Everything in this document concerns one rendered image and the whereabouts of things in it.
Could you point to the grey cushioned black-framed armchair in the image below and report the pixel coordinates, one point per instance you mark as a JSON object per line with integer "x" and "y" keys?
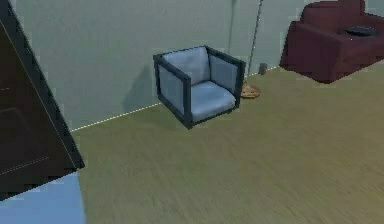
{"x": 200, "y": 83}

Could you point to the floor lamp with wooden base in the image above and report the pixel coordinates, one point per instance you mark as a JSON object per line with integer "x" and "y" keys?
{"x": 250, "y": 89}

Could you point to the small grey box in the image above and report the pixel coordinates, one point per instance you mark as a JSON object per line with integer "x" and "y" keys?
{"x": 262, "y": 68}

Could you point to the dark red sofa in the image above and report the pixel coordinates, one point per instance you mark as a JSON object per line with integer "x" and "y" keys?
{"x": 320, "y": 50}

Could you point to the dark brown room door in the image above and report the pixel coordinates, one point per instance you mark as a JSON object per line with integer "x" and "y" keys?
{"x": 26, "y": 116}

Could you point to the black flat object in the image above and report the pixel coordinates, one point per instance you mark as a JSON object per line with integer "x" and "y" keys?
{"x": 362, "y": 31}

